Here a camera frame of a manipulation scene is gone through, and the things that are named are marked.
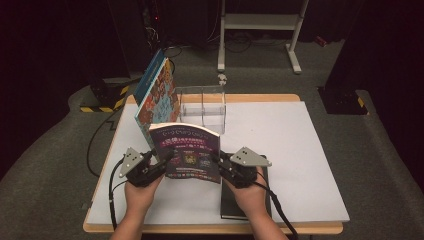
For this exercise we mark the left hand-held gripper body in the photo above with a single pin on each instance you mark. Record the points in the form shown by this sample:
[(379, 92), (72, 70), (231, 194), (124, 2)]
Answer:
[(140, 173)]

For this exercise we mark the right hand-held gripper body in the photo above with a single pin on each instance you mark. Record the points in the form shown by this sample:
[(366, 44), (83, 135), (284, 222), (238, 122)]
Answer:
[(243, 176)]

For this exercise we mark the purple paperback book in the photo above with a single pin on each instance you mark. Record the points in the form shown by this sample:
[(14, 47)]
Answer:
[(190, 150)]

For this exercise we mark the thick black book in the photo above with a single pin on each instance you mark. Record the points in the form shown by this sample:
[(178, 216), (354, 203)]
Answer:
[(228, 206)]

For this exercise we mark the clear acrylic book rack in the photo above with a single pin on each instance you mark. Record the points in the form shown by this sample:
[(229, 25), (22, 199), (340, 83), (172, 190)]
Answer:
[(213, 110)]

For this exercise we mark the green and blue picture book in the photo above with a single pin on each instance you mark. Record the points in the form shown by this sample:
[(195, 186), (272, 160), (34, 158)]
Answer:
[(163, 100)]

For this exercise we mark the dark blue picture book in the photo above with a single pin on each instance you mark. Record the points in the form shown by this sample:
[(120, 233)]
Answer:
[(150, 76)]

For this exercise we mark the person's right hand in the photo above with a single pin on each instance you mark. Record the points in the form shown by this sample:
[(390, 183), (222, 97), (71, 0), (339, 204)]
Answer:
[(250, 200)]

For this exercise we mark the person's left hand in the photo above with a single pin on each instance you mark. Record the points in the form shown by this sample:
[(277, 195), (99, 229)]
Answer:
[(140, 200)]

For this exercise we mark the white table board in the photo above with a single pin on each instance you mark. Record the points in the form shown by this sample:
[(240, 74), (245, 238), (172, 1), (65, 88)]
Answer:
[(300, 150)]

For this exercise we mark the black yellow striped stand base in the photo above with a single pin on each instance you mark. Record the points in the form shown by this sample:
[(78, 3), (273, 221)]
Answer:
[(341, 100), (105, 95)]

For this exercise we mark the small white floor object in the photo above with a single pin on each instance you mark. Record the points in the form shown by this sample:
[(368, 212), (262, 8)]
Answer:
[(222, 79)]

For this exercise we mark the dark equipment rack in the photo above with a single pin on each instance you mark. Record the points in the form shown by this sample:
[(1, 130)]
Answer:
[(153, 33)]

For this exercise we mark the dark curtain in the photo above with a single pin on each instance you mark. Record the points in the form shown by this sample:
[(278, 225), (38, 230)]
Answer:
[(50, 66), (383, 50)]

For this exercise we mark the white metal stand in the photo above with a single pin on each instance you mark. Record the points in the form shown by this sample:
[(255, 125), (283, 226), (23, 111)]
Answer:
[(260, 21)]

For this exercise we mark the small red object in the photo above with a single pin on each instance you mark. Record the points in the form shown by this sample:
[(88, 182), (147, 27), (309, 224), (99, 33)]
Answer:
[(321, 41)]

